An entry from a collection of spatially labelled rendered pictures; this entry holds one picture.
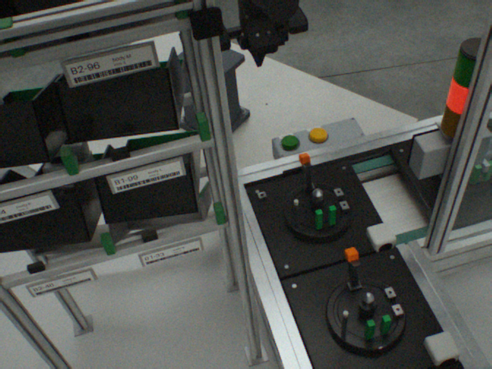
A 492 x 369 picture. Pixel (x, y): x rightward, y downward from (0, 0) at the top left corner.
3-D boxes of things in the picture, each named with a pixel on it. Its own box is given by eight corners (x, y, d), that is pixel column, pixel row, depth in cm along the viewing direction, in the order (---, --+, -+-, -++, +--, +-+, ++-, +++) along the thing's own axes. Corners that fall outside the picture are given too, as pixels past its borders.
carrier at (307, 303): (281, 285, 111) (279, 250, 102) (396, 252, 114) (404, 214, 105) (326, 405, 96) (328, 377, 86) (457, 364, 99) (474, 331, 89)
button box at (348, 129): (271, 154, 140) (271, 137, 136) (352, 133, 143) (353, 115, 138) (281, 175, 136) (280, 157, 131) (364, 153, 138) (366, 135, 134)
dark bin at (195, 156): (130, 151, 105) (121, 113, 102) (201, 142, 105) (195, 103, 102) (105, 225, 79) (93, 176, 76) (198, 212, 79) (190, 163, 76)
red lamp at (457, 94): (440, 97, 89) (446, 72, 86) (469, 90, 90) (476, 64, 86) (456, 118, 86) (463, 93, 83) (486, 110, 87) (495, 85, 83)
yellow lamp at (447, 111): (434, 121, 93) (440, 98, 90) (463, 113, 94) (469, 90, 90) (449, 141, 90) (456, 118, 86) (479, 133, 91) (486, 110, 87)
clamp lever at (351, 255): (347, 282, 105) (343, 249, 102) (357, 280, 106) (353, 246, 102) (354, 294, 102) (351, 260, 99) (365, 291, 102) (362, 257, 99)
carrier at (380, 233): (246, 192, 127) (241, 154, 117) (348, 165, 130) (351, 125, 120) (280, 284, 111) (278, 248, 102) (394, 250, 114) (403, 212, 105)
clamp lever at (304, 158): (302, 186, 121) (297, 154, 117) (311, 184, 121) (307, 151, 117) (307, 193, 118) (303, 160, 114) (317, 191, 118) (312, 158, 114)
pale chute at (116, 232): (80, 228, 119) (76, 207, 119) (143, 220, 119) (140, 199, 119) (32, 256, 91) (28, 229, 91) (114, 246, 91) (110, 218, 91)
